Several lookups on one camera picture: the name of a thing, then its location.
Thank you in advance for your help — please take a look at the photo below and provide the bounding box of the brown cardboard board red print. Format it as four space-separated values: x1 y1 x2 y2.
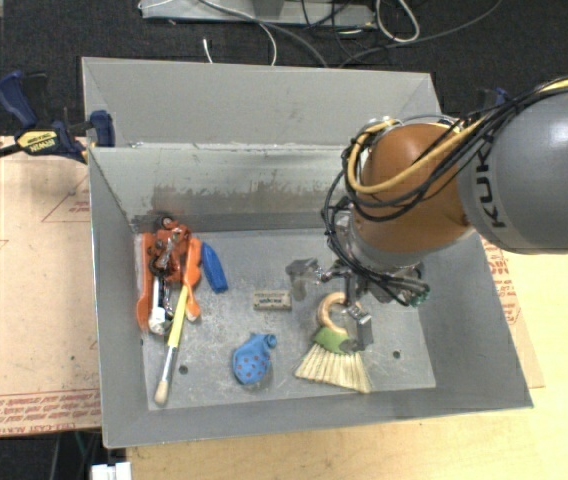
0 135 548 440

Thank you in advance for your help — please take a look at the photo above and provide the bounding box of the grey metal bin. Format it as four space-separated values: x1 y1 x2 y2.
81 56 535 450

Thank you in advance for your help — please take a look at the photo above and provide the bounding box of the white plastic handle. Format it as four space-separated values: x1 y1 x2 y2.
147 276 171 337

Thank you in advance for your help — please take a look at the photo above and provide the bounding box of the blue toy with red dots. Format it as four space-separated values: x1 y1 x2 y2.
231 332 278 386

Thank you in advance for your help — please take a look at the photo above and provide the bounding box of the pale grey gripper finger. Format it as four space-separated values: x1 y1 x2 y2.
345 304 376 353
285 257 323 302

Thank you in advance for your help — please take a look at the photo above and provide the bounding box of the yellow handled paintbrush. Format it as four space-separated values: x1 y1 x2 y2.
153 284 191 407

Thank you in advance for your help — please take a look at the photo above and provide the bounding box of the small grey rectangular block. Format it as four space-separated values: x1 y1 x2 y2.
253 290 293 312

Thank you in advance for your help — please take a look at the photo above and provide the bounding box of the straw hand brush green band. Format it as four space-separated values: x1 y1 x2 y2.
293 291 373 395

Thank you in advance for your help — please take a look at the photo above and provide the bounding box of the blue plastic piece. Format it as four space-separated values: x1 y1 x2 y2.
200 241 230 295

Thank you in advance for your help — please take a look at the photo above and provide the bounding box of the orange metal hand tool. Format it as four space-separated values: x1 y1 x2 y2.
135 215 204 337

